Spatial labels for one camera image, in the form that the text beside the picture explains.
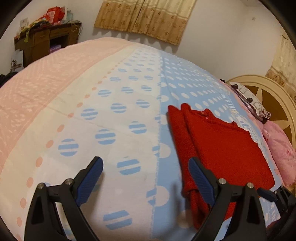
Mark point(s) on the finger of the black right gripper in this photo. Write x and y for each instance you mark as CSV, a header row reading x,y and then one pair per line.
x,y
266,194

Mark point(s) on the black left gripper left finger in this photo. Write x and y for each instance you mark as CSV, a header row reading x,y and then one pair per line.
x,y
43,221

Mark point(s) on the red knitted sweater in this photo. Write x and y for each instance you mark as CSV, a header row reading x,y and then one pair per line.
x,y
224,148

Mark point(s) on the pink crumpled quilt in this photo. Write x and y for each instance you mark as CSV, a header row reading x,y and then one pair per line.
x,y
281,150

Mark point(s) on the cream wooden round headboard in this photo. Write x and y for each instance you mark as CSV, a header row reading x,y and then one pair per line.
x,y
275,99

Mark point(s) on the white patterned pillow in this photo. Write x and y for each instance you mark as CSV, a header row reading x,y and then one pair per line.
x,y
252,103

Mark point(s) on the beige door curtain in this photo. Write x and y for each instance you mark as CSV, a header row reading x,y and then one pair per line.
x,y
282,69

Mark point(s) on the pink blue polka-dot bedspread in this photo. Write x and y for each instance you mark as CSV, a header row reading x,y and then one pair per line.
x,y
109,98

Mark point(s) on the stacked boxes under desk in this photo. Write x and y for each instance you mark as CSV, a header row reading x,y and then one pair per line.
x,y
55,48

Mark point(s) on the brown wooden desk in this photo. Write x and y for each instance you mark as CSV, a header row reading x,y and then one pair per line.
x,y
40,40

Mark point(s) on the beige window curtain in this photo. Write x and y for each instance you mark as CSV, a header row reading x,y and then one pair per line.
x,y
159,19

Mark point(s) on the colourful clutter on desk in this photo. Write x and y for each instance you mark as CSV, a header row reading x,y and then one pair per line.
x,y
25,27

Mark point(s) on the red gift bag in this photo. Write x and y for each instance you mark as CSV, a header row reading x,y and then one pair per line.
x,y
55,14

